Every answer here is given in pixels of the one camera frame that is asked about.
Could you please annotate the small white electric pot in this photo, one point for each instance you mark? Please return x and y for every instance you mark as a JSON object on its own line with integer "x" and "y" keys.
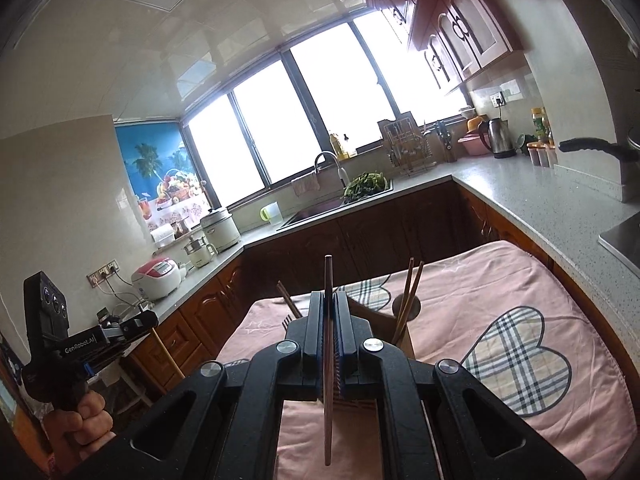
{"x": 200, "y": 255}

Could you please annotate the wooden wall cabinets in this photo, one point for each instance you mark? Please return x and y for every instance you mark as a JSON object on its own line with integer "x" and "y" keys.
{"x": 465, "y": 25}

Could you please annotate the white bowl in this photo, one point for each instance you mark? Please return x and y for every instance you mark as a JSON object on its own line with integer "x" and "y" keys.
{"x": 466, "y": 111}

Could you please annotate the gas stove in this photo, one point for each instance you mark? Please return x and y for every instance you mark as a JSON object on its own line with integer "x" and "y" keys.
{"x": 625, "y": 240}

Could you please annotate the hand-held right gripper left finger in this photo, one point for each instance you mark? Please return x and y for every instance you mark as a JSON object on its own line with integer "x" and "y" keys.
{"x": 317, "y": 340}

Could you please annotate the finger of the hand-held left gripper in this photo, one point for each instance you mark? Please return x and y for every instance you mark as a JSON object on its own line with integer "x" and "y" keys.
{"x": 132, "y": 327}

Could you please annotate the fruit and palm wall poster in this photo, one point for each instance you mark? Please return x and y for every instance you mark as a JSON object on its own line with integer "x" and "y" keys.
{"x": 150, "y": 160}

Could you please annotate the orange bowl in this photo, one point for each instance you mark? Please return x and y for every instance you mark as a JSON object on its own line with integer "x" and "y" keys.
{"x": 477, "y": 124}

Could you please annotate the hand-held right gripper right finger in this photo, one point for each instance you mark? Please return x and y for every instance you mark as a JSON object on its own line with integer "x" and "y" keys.
{"x": 342, "y": 340}

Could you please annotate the kitchen faucet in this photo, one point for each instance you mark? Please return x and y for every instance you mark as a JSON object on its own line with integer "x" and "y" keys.
{"x": 342, "y": 175}

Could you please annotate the metal fork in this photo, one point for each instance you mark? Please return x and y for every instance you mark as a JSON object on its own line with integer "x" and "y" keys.
{"x": 289, "y": 319}

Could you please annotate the black spoon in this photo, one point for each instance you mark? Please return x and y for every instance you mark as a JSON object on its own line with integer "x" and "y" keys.
{"x": 406, "y": 307}

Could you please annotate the black wok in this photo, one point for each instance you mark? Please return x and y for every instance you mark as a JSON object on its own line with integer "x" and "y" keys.
{"x": 585, "y": 146}

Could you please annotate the wooden chopstick red patterned end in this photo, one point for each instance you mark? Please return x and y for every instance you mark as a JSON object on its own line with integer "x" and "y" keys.
{"x": 167, "y": 355}
{"x": 328, "y": 275}
{"x": 407, "y": 290}

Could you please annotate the yellow green-capped bottle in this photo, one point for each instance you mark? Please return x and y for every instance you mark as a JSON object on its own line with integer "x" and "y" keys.
{"x": 539, "y": 125}

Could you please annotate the wooden base cabinets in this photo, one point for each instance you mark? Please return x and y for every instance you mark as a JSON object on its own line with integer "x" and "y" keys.
{"x": 350, "y": 240}

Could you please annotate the plain wooden chopstick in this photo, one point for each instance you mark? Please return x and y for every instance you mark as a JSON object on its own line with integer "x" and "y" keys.
{"x": 416, "y": 285}

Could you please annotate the white and pink rice cooker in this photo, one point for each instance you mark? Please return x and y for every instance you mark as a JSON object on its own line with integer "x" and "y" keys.
{"x": 157, "y": 280}

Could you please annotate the white stool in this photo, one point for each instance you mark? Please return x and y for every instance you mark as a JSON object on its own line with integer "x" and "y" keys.
{"x": 132, "y": 385}

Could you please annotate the paper towel roll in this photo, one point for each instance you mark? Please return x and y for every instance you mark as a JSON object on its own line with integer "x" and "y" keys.
{"x": 162, "y": 236}

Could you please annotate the steel electric kettle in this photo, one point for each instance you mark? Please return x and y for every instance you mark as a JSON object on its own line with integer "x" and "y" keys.
{"x": 500, "y": 137}

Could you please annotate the grey kitchen countertop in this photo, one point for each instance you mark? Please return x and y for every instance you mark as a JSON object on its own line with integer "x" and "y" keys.
{"x": 550, "y": 200}

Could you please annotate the pink tablecloth with plaid hearts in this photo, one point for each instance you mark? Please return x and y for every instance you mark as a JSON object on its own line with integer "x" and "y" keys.
{"x": 475, "y": 285}

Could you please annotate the yellow oil bottle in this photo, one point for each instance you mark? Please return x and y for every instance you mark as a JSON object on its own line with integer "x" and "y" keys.
{"x": 336, "y": 147}

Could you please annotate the metal dish rack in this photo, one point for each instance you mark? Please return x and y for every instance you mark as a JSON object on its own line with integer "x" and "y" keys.
{"x": 405, "y": 145}

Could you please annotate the dark green bowl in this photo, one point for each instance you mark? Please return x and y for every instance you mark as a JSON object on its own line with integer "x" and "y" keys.
{"x": 525, "y": 140}

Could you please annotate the spice jar set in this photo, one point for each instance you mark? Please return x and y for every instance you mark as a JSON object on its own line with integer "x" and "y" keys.
{"x": 542, "y": 155}

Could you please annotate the kitchen sink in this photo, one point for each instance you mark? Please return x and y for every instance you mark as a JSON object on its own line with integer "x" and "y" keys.
{"x": 310, "y": 215}

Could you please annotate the kitchen window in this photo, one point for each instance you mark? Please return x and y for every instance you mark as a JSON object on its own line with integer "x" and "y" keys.
{"x": 300, "y": 110}

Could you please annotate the large white cooker pot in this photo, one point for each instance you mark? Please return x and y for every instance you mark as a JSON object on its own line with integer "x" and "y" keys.
{"x": 222, "y": 232}

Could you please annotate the dark long chopstick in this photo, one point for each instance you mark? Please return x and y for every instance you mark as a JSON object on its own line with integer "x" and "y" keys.
{"x": 290, "y": 300}

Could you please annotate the person's left hand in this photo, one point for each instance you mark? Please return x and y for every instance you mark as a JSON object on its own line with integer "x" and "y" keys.
{"x": 82, "y": 425}

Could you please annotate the pink dish cloth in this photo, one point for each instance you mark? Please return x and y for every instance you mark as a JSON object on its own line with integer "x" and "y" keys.
{"x": 306, "y": 184}

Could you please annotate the green vegetables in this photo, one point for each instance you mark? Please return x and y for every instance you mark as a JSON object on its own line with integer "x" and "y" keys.
{"x": 365, "y": 185}

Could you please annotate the wooden utensil holder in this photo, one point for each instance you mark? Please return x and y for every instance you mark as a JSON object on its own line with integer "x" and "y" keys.
{"x": 370, "y": 310}

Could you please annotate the pink plastic basin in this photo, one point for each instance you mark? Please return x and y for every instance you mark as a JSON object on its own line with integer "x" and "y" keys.
{"x": 472, "y": 145}

